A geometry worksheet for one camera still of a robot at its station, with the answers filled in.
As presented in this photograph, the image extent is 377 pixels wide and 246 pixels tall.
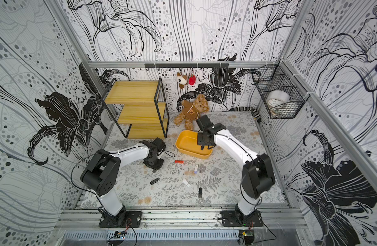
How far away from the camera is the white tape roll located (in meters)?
0.72

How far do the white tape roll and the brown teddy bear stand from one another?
0.46m

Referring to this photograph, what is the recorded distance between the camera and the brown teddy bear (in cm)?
109
